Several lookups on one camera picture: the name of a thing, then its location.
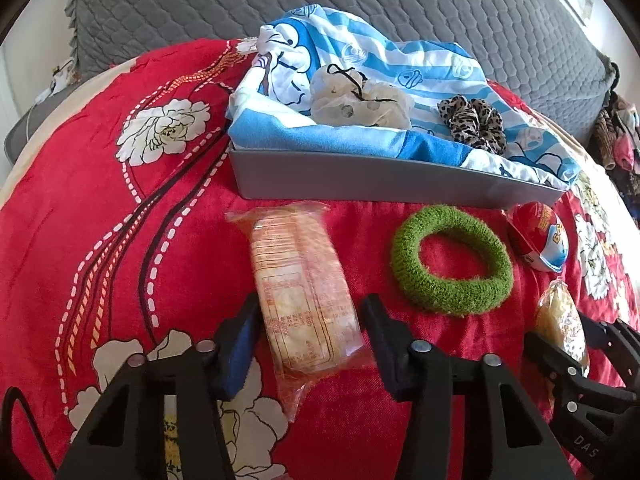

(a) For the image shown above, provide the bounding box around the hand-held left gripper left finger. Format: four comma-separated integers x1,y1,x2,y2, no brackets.
55,292,261,480

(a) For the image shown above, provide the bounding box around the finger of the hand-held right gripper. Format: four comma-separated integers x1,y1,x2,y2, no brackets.
522,331,591,396
582,314,640,386

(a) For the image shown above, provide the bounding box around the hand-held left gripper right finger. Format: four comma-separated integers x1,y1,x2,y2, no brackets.
360,294,576,480

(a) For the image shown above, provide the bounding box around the yellow rice cracker packet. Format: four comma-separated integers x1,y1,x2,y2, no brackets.
534,279,591,378

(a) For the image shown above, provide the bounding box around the green fuzzy hair tie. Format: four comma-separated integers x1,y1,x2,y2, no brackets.
391,204,515,317

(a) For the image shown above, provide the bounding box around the clear rice cracker packet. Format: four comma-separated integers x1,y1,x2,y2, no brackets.
225,201,376,421

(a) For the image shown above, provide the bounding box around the red blue egg toy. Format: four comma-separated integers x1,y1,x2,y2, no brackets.
506,201,571,273

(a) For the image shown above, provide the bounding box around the grey tray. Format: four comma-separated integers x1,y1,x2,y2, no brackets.
228,140,571,208

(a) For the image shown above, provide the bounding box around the leopard print scrunchie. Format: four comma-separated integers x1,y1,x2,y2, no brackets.
437,96,507,155

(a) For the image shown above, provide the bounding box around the beige organza scrunchie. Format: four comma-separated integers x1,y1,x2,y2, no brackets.
309,64,413,131

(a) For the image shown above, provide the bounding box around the blue striped cartoon cloth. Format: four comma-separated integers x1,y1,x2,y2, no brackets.
227,5,583,191

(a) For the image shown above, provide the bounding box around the pile of clothes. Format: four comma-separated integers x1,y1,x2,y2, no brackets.
587,92,640,201

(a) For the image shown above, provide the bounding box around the red floral blanket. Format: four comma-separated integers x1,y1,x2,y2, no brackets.
0,37,640,480

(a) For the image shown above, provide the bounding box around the grey pad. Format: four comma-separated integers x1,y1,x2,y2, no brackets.
4,100,51,161

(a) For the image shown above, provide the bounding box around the small floral cloth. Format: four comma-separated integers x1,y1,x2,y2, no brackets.
40,60,81,98

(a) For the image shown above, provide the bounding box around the grey quilted sofa cover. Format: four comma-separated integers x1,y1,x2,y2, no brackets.
64,0,621,133

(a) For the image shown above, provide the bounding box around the white cable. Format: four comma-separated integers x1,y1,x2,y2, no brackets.
25,92,58,131

